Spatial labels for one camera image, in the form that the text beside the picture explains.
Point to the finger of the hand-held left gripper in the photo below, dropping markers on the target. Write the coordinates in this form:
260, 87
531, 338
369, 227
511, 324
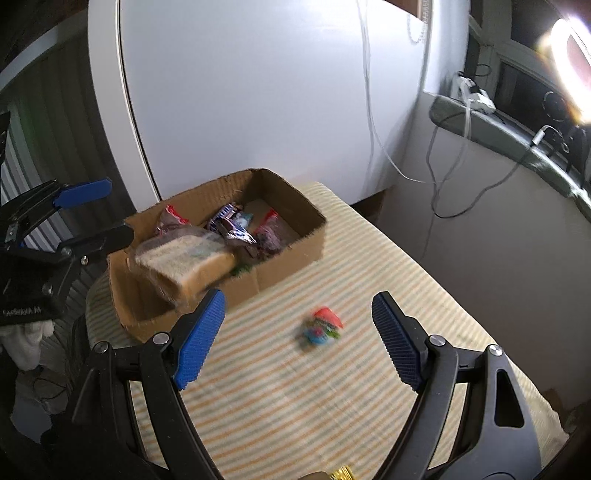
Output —
83, 191
101, 240

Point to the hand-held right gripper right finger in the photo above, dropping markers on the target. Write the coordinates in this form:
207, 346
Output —
397, 344

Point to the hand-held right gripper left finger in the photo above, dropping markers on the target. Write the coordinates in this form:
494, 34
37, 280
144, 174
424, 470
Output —
201, 339

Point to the bagged sliced bread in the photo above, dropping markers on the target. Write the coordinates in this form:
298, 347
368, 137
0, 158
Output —
184, 267

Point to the small colourful candy packet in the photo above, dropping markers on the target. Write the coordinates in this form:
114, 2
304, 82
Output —
321, 327

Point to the cardboard box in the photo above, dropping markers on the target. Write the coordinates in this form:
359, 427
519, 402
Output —
277, 272

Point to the red snack packet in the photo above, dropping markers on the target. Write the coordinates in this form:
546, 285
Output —
270, 233

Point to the teal snack packet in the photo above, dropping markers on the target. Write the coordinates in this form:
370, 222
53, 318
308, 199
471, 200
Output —
247, 220

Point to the white cloth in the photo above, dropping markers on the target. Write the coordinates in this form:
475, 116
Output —
23, 341

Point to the striped tablecloth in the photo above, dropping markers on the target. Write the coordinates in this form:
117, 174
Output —
300, 392

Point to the yellow candy packet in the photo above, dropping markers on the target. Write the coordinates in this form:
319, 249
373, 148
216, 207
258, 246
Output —
339, 474

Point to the white refrigerator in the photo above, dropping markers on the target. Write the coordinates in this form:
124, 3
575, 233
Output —
277, 92

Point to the dark green window sill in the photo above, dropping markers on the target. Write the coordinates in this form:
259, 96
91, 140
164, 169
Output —
485, 124

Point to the white plug adapter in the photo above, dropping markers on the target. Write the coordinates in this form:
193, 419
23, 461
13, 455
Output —
542, 136

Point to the white charger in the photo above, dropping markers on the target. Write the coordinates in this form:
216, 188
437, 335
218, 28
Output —
480, 99

